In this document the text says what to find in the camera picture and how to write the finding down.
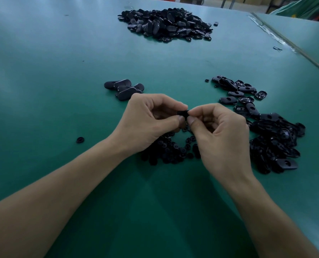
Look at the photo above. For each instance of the lone black oval shell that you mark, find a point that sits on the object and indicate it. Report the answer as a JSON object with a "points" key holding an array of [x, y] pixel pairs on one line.
{"points": [[183, 113]]}

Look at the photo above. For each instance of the person's right hand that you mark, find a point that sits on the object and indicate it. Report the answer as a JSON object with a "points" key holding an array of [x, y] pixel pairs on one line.
{"points": [[226, 147]]}

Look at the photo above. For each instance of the person's left forearm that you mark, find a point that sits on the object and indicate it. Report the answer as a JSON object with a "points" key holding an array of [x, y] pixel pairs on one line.
{"points": [[46, 207]]}

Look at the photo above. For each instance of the lone black ring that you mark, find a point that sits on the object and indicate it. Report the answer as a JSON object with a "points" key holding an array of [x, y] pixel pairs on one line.
{"points": [[80, 140]]}

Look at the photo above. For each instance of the pile of small black buttons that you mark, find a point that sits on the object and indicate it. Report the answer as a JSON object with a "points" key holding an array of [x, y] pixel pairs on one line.
{"points": [[165, 153]]}

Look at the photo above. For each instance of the pile of black oval shells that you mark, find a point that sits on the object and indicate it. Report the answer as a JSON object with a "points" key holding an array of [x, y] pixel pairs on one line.
{"points": [[278, 142]]}

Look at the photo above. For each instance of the green striped bag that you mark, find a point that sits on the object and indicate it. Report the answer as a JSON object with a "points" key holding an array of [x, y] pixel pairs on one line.
{"points": [[304, 7]]}

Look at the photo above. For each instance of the person's right forearm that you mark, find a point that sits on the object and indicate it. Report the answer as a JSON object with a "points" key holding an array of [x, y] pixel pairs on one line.
{"points": [[278, 223]]}

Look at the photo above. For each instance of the small black plastic scrap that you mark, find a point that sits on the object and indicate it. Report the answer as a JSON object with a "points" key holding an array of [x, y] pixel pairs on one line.
{"points": [[278, 48]]}

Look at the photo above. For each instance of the person's left hand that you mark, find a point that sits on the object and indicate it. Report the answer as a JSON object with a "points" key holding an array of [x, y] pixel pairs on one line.
{"points": [[143, 126]]}

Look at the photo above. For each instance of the small open cardboard box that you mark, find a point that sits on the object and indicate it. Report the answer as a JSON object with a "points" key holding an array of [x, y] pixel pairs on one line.
{"points": [[192, 0]]}

